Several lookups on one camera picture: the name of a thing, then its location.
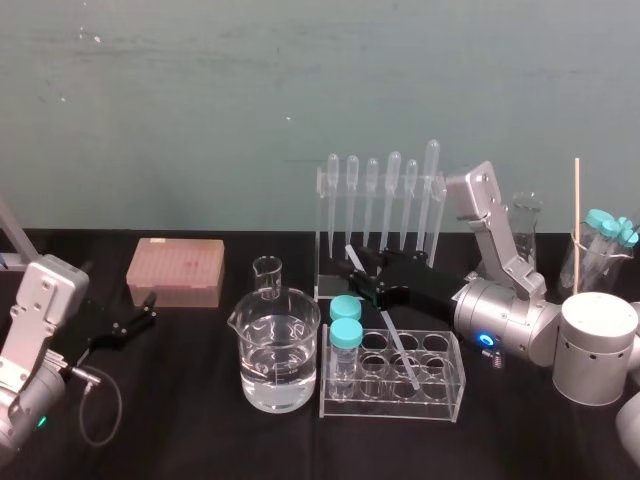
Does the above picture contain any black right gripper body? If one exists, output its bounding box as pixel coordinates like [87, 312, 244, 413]
[377, 248, 470, 327]

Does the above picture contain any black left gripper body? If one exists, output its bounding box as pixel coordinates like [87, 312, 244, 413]
[58, 260, 117, 362]

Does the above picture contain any clear glass stirring rod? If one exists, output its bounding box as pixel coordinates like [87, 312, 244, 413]
[343, 243, 422, 390]

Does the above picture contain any teal capped sample tube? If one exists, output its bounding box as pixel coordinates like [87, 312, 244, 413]
[330, 318, 365, 397]
[328, 294, 363, 325]
[579, 208, 620, 281]
[615, 214, 638, 261]

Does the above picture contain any pink pipette tip box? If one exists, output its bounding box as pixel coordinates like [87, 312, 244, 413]
[125, 237, 226, 308]

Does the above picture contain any clear acrylic pipette stand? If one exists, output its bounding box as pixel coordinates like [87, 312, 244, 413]
[314, 167, 448, 302]

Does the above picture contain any long clear plastic transfer pipette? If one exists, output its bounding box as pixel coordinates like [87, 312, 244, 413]
[415, 139, 441, 252]

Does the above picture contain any small empty glass beaker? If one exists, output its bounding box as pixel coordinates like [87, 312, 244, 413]
[252, 255, 284, 302]

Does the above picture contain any clear acrylic tube rack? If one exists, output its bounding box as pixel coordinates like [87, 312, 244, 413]
[319, 327, 468, 422]

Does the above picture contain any grey metal bar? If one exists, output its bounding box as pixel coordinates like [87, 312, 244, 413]
[0, 193, 32, 269]

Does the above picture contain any large glass beaker with water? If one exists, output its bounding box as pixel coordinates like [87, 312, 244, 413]
[226, 288, 323, 414]

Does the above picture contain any clear glass flask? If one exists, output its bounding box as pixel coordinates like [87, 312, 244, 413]
[507, 191, 546, 281]

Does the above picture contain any black table cloth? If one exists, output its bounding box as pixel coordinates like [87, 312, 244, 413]
[0, 228, 640, 480]

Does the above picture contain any thin wooden stick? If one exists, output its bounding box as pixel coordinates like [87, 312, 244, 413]
[573, 157, 583, 297]

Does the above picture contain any glass beaker holding tubes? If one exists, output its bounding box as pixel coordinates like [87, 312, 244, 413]
[558, 225, 637, 297]

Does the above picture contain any thin dark gripper cable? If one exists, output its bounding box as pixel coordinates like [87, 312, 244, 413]
[63, 364, 124, 448]

